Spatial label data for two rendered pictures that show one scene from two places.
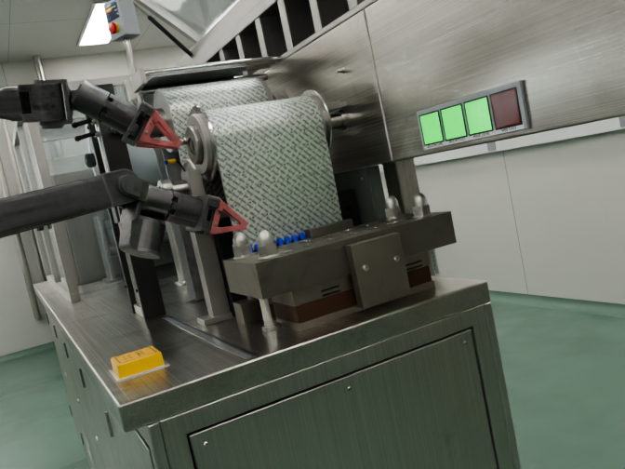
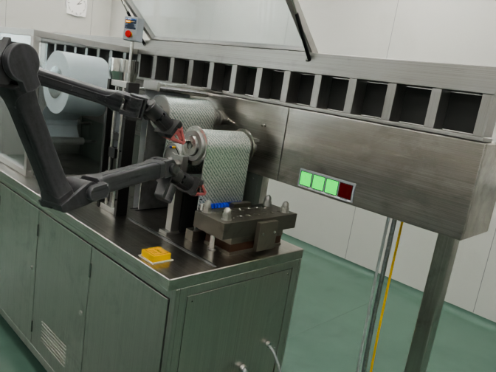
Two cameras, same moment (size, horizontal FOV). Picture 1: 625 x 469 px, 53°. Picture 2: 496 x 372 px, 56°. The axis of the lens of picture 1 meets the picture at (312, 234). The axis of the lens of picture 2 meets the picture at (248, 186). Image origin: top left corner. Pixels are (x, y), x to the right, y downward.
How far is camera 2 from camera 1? 84 cm
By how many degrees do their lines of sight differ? 22
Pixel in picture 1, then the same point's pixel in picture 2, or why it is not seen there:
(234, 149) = (212, 156)
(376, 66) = (285, 136)
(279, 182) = (224, 176)
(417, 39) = (313, 139)
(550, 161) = not seen: hidden behind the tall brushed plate
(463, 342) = (287, 274)
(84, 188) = (158, 167)
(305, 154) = (238, 164)
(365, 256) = (264, 229)
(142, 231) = (168, 190)
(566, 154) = not seen: hidden behind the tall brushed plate
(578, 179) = not seen: hidden behind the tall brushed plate
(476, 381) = (286, 291)
